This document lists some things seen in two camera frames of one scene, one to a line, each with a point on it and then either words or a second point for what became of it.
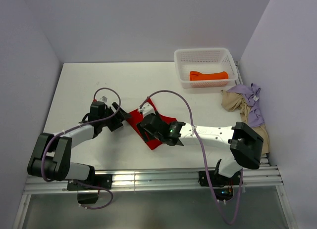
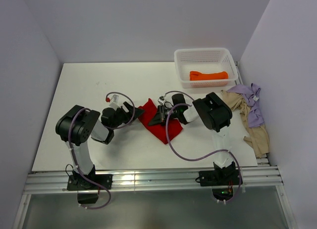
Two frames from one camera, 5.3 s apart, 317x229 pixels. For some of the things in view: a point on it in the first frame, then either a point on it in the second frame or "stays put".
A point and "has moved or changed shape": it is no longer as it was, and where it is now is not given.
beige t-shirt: x=232 y=102 stays put
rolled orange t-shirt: x=198 y=75 stays put
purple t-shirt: x=251 y=93 stays put
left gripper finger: x=125 y=115 to x=137 y=112
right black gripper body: x=151 y=136 to x=174 y=113
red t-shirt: x=135 y=116 has moved or changed shape
